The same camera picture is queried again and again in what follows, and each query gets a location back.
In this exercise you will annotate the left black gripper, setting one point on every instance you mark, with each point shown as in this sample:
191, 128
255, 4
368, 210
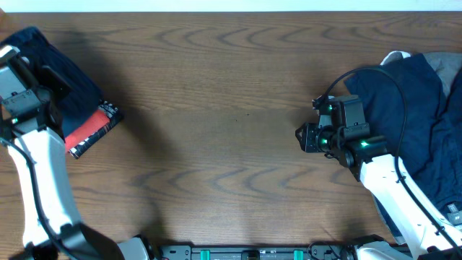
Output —
50, 78

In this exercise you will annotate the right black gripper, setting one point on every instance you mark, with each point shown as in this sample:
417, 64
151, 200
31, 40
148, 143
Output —
308, 143

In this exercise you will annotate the navy blue shorts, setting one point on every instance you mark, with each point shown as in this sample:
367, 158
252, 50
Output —
77, 95

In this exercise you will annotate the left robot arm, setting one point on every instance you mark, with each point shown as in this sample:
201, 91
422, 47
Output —
31, 131

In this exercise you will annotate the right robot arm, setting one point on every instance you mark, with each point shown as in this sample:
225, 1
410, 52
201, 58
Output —
427, 233

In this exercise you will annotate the folded red cloth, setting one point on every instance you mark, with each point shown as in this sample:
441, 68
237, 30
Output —
94, 123

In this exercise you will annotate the black white patterned garment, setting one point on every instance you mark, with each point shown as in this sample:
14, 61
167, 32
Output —
115, 116

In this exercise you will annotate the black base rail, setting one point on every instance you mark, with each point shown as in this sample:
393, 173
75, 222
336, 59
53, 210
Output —
270, 252

